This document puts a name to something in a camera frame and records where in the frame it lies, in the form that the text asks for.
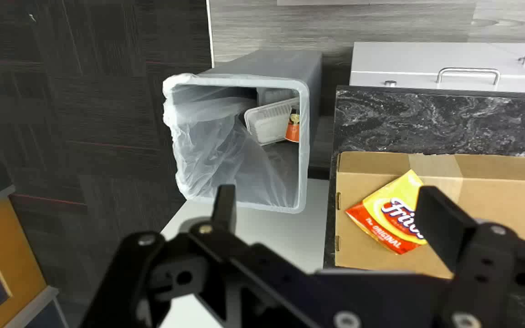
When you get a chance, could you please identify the dark marble cabinet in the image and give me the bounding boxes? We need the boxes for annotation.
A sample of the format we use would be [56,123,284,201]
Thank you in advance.
[160,41,525,328]

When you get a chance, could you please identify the grey rectangular waste bin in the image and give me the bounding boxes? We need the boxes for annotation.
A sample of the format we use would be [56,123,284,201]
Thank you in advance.
[160,50,324,215]

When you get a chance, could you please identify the grey framed orange panel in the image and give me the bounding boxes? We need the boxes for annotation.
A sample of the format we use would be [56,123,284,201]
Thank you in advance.
[0,184,69,328]

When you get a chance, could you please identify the white plastic food tray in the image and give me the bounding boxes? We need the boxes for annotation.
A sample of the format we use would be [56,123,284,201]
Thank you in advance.
[242,97,297,146]

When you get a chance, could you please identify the brown cardboard box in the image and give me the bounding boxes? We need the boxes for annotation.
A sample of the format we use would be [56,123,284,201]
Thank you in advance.
[333,150,525,281]

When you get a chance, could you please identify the yellow Fritos snack pack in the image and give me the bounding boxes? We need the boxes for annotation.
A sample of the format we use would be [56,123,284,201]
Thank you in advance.
[344,170,430,257]

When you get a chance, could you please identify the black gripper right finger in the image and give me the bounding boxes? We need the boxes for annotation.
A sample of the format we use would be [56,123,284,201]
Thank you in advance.
[415,184,525,328]

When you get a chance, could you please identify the small orange trash item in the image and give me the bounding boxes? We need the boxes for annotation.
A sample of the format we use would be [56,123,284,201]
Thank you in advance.
[282,112,302,144]

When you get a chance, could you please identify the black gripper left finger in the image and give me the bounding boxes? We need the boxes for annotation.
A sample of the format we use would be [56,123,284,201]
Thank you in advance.
[78,183,360,328]

